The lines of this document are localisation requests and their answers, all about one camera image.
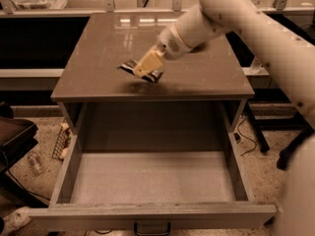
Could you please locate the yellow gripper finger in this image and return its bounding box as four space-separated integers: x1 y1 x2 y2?
137 49 164 72

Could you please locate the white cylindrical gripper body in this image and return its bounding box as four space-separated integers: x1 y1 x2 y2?
157 24 192 60

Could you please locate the black rxbar chocolate wrapper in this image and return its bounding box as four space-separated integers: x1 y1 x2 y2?
119 60 163 84

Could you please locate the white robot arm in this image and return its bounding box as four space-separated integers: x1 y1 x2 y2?
134 0 315 236

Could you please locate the grey counter cabinet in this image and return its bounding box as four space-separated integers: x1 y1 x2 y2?
51 12 253 127

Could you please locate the open grey top drawer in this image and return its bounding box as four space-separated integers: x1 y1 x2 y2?
29 101 278 231

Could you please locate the clear water bottle on ledge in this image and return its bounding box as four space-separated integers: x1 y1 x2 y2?
249 57 262 74

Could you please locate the black office chair left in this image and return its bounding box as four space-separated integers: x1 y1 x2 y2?
0 102 47 208

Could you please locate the clear bottle on floor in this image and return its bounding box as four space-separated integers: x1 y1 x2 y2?
28 151 44 176

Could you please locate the black chair base right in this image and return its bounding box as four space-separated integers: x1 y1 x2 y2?
277 127 314 170

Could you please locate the black cable on floor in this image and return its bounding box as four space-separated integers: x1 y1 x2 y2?
233 116 259 157

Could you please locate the wire basket on floor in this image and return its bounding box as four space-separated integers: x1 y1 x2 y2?
52 122 72 161

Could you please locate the black drawer handle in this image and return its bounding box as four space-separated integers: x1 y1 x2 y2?
133 221 171 236

